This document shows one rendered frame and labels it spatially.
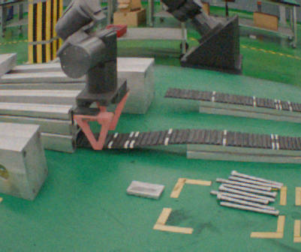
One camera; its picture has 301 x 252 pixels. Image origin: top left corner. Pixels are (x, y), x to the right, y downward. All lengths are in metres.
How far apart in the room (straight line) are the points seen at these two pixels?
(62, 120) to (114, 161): 0.12
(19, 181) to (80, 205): 0.11
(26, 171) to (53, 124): 0.16
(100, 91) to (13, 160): 0.22
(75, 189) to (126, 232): 0.14
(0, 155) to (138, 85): 0.39
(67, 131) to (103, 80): 0.11
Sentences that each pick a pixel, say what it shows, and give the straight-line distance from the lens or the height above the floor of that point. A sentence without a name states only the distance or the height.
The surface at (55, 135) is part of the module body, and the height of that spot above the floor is 0.81.
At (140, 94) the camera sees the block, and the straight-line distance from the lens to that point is 0.84.
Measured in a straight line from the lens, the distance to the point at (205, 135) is 0.70.
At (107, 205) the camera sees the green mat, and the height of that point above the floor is 0.78.
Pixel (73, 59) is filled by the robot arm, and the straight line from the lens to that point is 0.59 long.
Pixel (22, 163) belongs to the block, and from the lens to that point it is 0.57.
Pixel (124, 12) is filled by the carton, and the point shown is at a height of 0.24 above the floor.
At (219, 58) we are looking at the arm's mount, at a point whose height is 0.81.
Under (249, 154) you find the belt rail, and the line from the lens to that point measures 0.69.
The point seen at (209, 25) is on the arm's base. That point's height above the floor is 0.90.
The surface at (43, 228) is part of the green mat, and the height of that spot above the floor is 0.78.
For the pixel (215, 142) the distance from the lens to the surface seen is 0.68.
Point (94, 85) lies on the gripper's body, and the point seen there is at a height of 0.91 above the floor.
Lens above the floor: 1.13
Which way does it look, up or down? 26 degrees down
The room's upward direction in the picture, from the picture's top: 1 degrees counter-clockwise
